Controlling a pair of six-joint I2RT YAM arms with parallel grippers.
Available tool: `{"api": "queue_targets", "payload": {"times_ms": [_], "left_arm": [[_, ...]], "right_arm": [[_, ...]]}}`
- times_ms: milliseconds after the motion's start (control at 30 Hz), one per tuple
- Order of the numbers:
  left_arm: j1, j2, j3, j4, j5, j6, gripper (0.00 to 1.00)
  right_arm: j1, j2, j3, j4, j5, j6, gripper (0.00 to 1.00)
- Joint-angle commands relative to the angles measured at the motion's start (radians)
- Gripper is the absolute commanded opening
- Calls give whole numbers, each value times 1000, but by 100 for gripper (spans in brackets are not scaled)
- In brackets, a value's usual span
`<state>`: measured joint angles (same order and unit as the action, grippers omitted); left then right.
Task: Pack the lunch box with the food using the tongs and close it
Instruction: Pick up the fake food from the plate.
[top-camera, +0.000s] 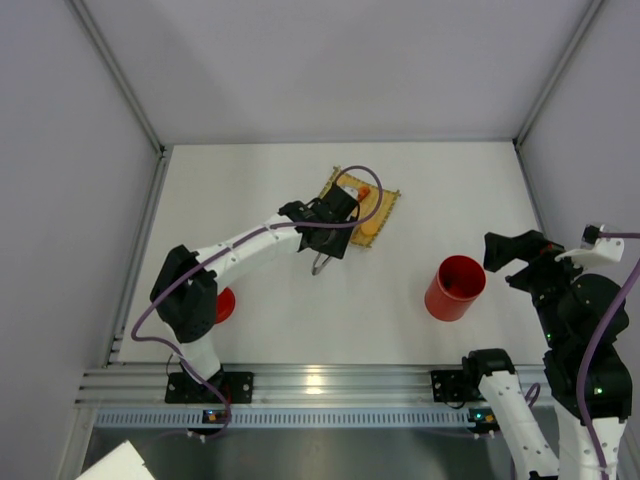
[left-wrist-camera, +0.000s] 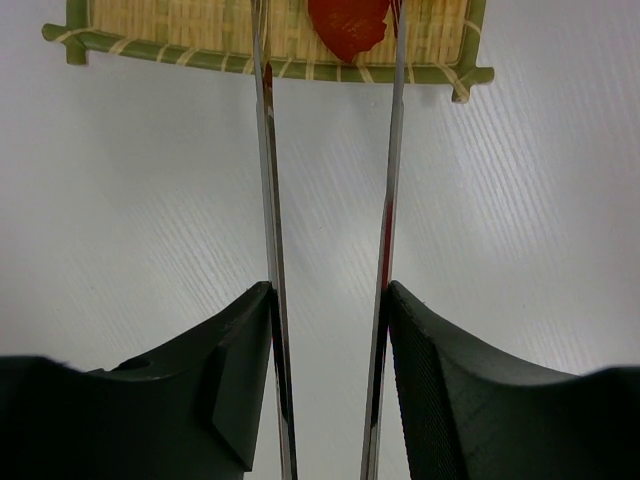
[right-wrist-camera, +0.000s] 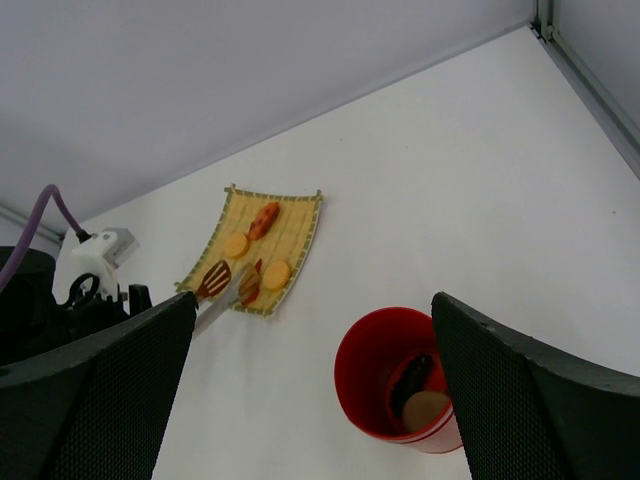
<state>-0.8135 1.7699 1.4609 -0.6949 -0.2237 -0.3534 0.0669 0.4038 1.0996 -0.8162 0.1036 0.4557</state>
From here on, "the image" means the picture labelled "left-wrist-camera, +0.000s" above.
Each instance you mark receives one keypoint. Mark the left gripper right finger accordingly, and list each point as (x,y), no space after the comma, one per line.
(472,411)

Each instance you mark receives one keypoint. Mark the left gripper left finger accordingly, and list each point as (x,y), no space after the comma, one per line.
(187,409)

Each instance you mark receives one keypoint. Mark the stainless steel tongs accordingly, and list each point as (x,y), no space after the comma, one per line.
(330,157)

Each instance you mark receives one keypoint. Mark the red sausage piece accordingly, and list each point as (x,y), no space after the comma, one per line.
(349,27)

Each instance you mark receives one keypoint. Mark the woven bamboo tray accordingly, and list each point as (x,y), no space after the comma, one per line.
(441,39)

